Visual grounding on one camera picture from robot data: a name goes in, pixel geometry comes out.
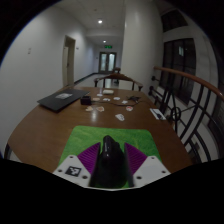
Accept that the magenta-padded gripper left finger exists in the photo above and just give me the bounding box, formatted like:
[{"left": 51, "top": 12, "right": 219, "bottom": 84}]
[{"left": 53, "top": 142, "right": 102, "bottom": 188}]

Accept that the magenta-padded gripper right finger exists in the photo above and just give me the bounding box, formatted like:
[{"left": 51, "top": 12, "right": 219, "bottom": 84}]
[{"left": 124, "top": 142, "right": 172, "bottom": 188}]

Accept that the black computer mouse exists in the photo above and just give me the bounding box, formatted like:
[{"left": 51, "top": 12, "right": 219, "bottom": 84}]
[{"left": 90, "top": 134, "right": 130, "bottom": 189}]

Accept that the green mouse pad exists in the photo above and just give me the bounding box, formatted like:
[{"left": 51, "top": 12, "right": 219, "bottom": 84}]
[{"left": 57, "top": 125, "right": 163, "bottom": 188}]

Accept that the long white flat device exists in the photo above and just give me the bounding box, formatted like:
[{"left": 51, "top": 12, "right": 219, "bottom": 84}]
[{"left": 149, "top": 107, "right": 167, "bottom": 121}]

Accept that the white oblong card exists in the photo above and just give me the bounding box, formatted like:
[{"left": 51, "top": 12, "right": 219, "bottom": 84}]
[{"left": 114, "top": 113, "right": 126, "bottom": 122}]

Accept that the black closed laptop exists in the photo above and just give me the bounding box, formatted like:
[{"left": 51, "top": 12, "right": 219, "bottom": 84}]
[{"left": 36, "top": 87, "right": 91, "bottom": 113}]

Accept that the small white flat box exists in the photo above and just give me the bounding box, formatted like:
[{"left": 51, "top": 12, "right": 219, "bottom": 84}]
[{"left": 102, "top": 88, "right": 115, "bottom": 96}]

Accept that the wooden armchair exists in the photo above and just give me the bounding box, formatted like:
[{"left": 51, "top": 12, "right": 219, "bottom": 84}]
[{"left": 93, "top": 72, "right": 145, "bottom": 92}]

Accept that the black railing with wooden handrail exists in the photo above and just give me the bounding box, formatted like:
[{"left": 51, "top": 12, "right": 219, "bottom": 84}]
[{"left": 147, "top": 65, "right": 224, "bottom": 165}]

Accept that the dark framed window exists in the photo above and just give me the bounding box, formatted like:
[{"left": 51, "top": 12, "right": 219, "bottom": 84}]
[{"left": 158, "top": 37, "right": 198, "bottom": 105}]

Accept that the side doorway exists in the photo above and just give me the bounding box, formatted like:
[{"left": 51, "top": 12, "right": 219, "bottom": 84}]
[{"left": 62, "top": 35, "right": 77, "bottom": 88}]

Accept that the glass double door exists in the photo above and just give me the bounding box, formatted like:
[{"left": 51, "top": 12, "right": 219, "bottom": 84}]
[{"left": 98, "top": 51, "right": 118, "bottom": 75}]

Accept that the black cable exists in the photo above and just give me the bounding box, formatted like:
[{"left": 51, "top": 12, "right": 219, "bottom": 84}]
[{"left": 99, "top": 95, "right": 149, "bottom": 108}]

